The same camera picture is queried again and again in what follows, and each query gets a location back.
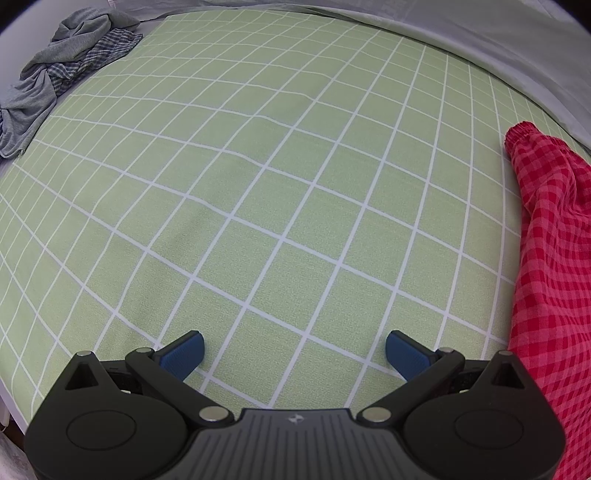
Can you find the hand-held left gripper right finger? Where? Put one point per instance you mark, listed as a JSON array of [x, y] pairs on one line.
[[406, 354]]

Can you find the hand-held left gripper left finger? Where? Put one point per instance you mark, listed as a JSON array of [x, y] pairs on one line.
[[184, 354]]

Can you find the red checked shorts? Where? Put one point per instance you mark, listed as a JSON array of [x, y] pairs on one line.
[[554, 258]]

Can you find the green grid bed sheet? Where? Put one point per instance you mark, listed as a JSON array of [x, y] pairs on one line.
[[277, 184]]

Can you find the grey t-shirt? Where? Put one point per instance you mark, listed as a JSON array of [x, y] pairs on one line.
[[32, 99]]

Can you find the blue plaid shirt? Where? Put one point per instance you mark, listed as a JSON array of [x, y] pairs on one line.
[[101, 48]]

